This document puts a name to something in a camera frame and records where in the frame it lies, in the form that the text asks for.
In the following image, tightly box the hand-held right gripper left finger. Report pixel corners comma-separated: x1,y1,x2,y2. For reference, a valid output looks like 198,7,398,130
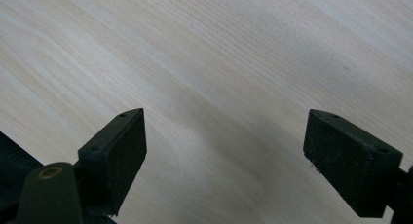
77,107,148,217

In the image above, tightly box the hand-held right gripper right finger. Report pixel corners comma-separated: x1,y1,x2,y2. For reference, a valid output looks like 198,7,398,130
302,108,404,219

